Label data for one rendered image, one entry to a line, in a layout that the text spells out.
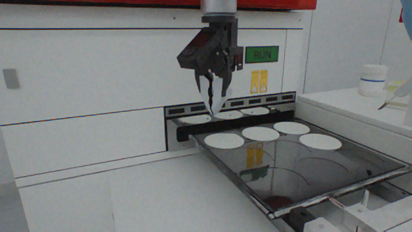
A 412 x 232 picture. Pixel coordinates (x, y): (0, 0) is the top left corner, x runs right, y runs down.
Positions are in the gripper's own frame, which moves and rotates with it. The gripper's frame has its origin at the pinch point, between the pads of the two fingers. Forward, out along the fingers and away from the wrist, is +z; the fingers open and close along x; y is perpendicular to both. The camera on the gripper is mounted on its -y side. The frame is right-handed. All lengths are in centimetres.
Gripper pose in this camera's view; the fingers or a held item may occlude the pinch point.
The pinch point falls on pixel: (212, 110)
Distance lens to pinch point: 60.4
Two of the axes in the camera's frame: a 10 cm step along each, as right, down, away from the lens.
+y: 6.0, -2.6, 7.5
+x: -8.0, -1.9, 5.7
